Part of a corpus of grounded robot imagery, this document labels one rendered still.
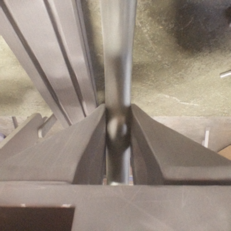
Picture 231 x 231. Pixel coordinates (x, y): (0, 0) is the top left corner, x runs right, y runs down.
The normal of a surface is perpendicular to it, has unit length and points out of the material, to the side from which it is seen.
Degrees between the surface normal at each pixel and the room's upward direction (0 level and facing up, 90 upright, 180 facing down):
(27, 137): 90
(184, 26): 0
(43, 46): 0
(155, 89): 0
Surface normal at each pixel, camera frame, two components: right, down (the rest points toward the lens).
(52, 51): 0.00, 0.91
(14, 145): 1.00, 0.00
